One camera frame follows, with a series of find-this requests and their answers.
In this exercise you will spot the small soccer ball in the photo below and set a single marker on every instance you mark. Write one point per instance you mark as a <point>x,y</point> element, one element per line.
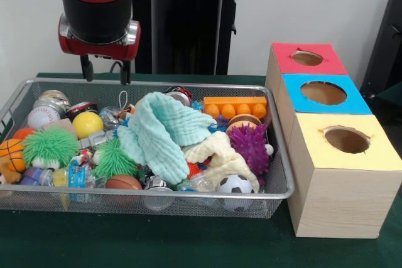
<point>235,184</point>

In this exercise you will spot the white baseball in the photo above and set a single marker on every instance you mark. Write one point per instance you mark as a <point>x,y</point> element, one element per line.
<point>42,117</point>

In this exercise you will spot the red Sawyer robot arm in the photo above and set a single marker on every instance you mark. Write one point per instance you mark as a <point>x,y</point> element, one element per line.
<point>97,13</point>

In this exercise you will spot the mint green cloth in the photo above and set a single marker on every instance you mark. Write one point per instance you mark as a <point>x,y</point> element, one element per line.
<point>157,130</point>

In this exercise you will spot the yellow ball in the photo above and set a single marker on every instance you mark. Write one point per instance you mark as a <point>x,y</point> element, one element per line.
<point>88,124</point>

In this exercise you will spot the purple spiky toy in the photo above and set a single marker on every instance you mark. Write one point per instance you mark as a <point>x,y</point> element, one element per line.
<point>249,148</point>

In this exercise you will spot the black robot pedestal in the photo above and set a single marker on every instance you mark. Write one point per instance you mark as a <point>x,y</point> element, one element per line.
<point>182,29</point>

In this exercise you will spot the wooden box with three holes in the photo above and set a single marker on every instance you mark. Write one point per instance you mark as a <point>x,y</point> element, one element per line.
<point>339,205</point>

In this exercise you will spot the cream yellow cloth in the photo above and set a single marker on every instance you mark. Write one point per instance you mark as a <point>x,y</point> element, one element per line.
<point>226,155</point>

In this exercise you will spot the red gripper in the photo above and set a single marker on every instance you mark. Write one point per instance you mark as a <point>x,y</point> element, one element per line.
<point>100,51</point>

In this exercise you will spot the silver mesh bin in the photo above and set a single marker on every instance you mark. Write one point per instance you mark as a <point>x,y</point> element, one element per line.
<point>47,205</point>

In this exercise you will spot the green spiky ball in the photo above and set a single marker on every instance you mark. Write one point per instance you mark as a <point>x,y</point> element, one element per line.
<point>113,158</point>

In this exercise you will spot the long orange toy brick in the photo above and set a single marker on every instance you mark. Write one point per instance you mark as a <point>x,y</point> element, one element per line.
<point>235,101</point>

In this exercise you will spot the black upright panel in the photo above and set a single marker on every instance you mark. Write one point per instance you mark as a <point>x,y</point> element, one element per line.
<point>386,45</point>

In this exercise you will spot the small orange basketball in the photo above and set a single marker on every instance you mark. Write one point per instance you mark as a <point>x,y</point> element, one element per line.
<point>11,155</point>

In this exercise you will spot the green spiky toy with eyes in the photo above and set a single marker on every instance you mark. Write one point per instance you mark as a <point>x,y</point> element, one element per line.
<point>50,147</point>

